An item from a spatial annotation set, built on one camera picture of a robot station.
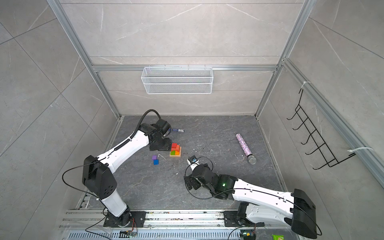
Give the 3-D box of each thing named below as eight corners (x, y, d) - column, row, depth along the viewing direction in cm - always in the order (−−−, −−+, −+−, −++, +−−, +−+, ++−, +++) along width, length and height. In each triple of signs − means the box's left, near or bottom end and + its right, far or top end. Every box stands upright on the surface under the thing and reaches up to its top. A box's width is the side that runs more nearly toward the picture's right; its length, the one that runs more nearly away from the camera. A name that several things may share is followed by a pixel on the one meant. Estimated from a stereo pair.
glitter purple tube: (250, 165, 95) (252, 162, 91) (234, 137, 109) (235, 133, 106) (255, 164, 95) (257, 161, 92) (239, 136, 110) (240, 132, 107)
